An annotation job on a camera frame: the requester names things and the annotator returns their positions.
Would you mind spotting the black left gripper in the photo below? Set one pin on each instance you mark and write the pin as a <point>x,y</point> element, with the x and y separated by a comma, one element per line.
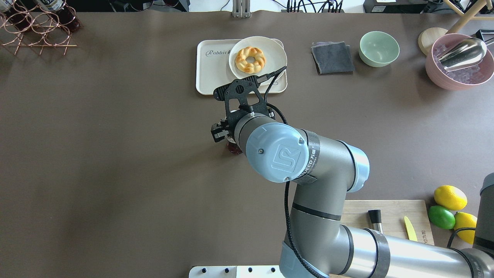
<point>219,130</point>

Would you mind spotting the dark tea bottle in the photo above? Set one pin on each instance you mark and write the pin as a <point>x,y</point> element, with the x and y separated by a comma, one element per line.
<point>232,145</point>
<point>59,12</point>

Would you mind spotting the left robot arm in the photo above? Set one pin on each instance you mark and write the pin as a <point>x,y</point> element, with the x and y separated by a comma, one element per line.
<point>325,170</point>

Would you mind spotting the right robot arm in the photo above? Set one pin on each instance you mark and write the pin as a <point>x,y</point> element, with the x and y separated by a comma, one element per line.
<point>484,233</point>

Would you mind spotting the cream serving tray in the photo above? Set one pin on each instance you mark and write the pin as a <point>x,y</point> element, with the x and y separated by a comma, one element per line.
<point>212,67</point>

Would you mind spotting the white round plate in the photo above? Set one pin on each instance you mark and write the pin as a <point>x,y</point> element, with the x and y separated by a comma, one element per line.
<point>274,52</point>

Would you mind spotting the grey folded cloth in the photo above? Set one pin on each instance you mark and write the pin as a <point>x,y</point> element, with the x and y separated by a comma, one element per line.
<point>332,57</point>

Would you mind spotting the bamboo cutting board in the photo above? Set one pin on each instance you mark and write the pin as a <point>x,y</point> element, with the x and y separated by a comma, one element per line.
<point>355,214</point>

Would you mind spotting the steel muddler black tip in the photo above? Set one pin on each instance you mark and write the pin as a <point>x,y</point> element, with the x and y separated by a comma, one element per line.
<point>375,218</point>

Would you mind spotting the green ceramic bowl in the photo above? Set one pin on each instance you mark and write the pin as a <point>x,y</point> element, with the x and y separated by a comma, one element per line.
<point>378,49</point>

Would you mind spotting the black box with label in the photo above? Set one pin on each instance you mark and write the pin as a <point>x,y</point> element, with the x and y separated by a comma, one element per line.
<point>394,6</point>

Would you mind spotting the yellow plastic knife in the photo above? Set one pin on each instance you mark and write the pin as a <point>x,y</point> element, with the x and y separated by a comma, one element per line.
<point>410,231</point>

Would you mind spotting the round wooden coaster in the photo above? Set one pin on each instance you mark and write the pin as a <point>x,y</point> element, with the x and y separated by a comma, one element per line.
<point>427,38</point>

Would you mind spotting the upper yellow lemon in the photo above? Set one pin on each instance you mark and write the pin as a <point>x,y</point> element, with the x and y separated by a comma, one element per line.
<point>450,197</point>

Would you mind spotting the yellow lemon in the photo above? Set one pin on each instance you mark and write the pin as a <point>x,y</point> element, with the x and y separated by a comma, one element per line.
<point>465,220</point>
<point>450,197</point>

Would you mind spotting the green lime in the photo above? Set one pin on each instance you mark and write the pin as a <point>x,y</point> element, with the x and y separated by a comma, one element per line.
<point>441,217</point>

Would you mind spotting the pink ice bucket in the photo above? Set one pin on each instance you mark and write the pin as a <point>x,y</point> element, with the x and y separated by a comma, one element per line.
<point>451,81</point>

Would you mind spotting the lower yellow lemon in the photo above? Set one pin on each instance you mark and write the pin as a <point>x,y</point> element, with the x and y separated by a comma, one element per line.
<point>465,220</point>

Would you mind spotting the metal ice scoop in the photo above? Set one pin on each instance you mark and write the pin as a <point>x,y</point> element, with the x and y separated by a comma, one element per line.
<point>469,52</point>

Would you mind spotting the wooden stand legs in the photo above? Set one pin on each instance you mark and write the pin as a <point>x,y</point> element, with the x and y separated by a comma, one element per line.
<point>471,14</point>

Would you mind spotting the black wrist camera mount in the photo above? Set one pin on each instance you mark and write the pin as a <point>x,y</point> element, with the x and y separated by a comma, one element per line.
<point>239,90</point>

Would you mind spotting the braided ring donut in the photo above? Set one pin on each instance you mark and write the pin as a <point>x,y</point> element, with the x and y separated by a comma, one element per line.
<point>250,60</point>

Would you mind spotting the aluminium frame post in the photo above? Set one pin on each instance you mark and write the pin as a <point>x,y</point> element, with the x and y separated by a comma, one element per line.
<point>241,9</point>

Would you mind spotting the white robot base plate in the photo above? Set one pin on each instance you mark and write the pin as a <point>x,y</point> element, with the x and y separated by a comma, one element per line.
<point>240,271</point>

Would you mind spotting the copper wire bottle rack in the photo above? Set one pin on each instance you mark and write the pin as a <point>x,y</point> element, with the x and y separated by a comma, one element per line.
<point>25,26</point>

